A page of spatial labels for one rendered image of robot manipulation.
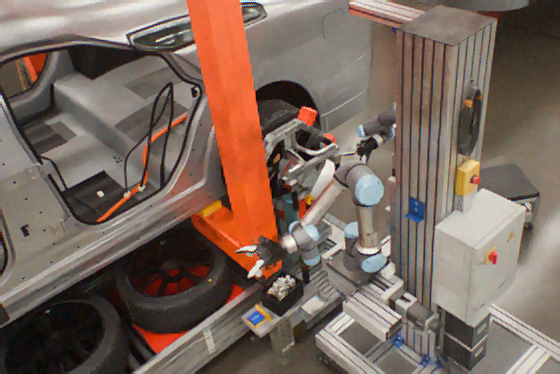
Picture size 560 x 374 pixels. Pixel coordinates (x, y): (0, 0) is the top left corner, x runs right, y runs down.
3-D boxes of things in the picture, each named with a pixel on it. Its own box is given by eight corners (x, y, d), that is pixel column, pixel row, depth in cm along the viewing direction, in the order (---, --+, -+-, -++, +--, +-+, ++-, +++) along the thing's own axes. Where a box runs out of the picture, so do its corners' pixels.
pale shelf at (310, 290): (299, 277, 353) (298, 273, 351) (319, 292, 342) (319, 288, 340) (241, 320, 333) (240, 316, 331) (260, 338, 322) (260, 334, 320)
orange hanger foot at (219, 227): (214, 213, 390) (203, 171, 369) (266, 253, 357) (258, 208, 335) (192, 227, 382) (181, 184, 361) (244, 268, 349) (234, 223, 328)
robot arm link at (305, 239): (322, 243, 262) (318, 230, 257) (299, 254, 261) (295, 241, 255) (315, 232, 268) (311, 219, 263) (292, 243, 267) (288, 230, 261)
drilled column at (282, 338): (286, 346, 367) (277, 299, 341) (297, 356, 361) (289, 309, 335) (273, 356, 363) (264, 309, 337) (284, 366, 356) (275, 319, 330)
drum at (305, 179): (295, 167, 375) (293, 148, 367) (319, 181, 362) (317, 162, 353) (278, 178, 369) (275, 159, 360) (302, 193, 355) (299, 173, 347)
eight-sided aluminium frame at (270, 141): (321, 178, 397) (315, 106, 363) (328, 182, 393) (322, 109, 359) (257, 219, 372) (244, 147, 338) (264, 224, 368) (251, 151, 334)
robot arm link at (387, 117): (389, 126, 318) (359, 142, 366) (408, 120, 320) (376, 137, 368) (382, 105, 319) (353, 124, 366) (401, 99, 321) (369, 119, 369)
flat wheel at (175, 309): (173, 241, 412) (165, 214, 397) (254, 272, 380) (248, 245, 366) (102, 311, 371) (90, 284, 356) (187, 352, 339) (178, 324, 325)
